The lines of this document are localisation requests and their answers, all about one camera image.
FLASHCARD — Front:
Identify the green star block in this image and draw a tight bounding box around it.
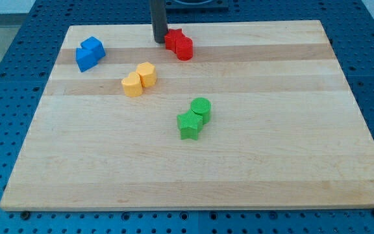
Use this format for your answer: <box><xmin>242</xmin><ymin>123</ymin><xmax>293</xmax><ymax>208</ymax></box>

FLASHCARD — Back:
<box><xmin>177</xmin><ymin>110</ymin><xmax>203</xmax><ymax>140</ymax></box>

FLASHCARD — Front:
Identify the light wooden board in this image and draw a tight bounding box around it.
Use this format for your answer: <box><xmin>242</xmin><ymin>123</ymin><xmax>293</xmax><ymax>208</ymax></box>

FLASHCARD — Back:
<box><xmin>0</xmin><ymin>20</ymin><xmax>374</xmax><ymax>211</ymax></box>

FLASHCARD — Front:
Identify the yellow heart block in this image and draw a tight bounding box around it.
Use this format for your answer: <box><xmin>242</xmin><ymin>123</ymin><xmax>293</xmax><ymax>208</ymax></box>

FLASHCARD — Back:
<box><xmin>121</xmin><ymin>71</ymin><xmax>143</xmax><ymax>98</ymax></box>

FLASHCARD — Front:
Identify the blue triangle block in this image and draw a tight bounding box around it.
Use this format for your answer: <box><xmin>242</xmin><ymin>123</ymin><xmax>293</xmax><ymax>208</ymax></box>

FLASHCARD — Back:
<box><xmin>75</xmin><ymin>48</ymin><xmax>97</xmax><ymax>72</ymax></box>

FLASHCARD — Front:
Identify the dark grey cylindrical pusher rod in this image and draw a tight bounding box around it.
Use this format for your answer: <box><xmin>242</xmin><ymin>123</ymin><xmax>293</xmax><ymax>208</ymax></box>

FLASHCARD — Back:
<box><xmin>149</xmin><ymin>0</ymin><xmax>168</xmax><ymax>44</ymax></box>

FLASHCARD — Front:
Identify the green cylinder block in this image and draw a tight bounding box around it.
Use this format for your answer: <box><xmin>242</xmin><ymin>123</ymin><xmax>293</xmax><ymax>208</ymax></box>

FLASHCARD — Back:
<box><xmin>190</xmin><ymin>97</ymin><xmax>212</xmax><ymax>125</ymax></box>

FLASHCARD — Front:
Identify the red star block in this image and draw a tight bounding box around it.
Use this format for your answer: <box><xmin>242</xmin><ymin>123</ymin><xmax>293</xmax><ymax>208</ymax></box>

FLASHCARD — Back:
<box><xmin>164</xmin><ymin>29</ymin><xmax>184</xmax><ymax>53</ymax></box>

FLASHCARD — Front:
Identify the yellow hexagon block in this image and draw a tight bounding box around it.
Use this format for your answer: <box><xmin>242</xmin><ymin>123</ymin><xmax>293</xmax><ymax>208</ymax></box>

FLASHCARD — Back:
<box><xmin>136</xmin><ymin>62</ymin><xmax>157</xmax><ymax>88</ymax></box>

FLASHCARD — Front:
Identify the red cylinder block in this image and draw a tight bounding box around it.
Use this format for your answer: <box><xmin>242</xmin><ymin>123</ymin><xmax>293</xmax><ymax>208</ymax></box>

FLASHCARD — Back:
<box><xmin>175</xmin><ymin>37</ymin><xmax>193</xmax><ymax>60</ymax></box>

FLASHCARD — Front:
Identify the blue cube block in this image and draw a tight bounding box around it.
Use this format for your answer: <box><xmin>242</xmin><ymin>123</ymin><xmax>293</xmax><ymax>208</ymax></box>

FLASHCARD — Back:
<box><xmin>81</xmin><ymin>36</ymin><xmax>106</xmax><ymax>60</ymax></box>

